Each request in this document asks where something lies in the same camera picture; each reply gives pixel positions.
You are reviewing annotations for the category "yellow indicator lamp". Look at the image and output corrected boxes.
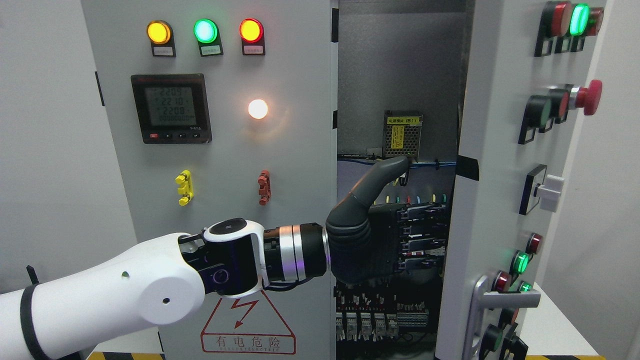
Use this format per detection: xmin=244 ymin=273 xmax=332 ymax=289
xmin=146 ymin=20 xmax=176 ymax=58

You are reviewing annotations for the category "red terminal post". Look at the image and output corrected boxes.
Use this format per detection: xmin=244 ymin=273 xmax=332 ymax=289
xmin=257 ymin=169 xmax=272 ymax=207

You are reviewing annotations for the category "red electric hazard sticker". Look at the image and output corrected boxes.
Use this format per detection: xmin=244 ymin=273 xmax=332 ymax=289
xmin=200 ymin=291 xmax=297 ymax=355

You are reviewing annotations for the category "grey cabinet door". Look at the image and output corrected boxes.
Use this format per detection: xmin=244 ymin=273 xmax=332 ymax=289
xmin=80 ymin=0 xmax=340 ymax=360
xmin=434 ymin=0 xmax=607 ymax=360

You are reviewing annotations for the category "white glowing indicator lamp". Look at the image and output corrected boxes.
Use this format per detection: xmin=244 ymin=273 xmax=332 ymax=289
xmin=247 ymin=98 xmax=269 ymax=120

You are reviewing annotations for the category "white rotary switch right door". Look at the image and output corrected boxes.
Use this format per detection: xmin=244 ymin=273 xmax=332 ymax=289
xmin=518 ymin=164 xmax=565 ymax=215

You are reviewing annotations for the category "perforated metal power supply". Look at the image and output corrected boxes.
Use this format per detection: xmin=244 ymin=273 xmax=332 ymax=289
xmin=382 ymin=110 xmax=424 ymax=160

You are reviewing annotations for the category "dark grey robot hand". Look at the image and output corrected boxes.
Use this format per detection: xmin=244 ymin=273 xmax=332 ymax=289
xmin=325 ymin=156 xmax=451 ymax=285

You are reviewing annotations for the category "black box with antenna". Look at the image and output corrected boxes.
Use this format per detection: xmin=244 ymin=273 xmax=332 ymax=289
xmin=25 ymin=265 xmax=40 ymax=285

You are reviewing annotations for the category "green indicator lamp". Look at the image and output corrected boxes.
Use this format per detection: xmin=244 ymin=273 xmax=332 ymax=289
xmin=193 ymin=18 xmax=224 ymax=57

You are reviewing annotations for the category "relay row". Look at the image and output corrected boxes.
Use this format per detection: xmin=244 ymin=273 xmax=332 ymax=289
xmin=333 ymin=287 xmax=400 ymax=342

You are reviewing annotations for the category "silver door handle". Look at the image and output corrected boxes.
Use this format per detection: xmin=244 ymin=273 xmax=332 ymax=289
xmin=462 ymin=271 xmax=541 ymax=360

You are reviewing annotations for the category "grey terminal block strip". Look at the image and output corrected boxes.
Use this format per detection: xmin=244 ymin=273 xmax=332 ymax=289
xmin=397 ymin=301 xmax=430 ymax=328

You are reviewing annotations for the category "yellow terminal post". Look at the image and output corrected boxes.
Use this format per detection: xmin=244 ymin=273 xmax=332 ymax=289
xmin=174 ymin=170 xmax=194 ymax=207

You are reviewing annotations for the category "red emergency stop button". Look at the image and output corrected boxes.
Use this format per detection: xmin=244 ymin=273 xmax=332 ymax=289
xmin=566 ymin=79 xmax=603 ymax=116

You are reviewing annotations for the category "red indicator lamp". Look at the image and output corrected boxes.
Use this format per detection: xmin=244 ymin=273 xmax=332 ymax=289
xmin=238 ymin=18 xmax=266 ymax=56

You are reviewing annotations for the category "black digital power meter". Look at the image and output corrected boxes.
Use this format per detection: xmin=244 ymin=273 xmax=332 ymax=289
xmin=130 ymin=73 xmax=212 ymax=144

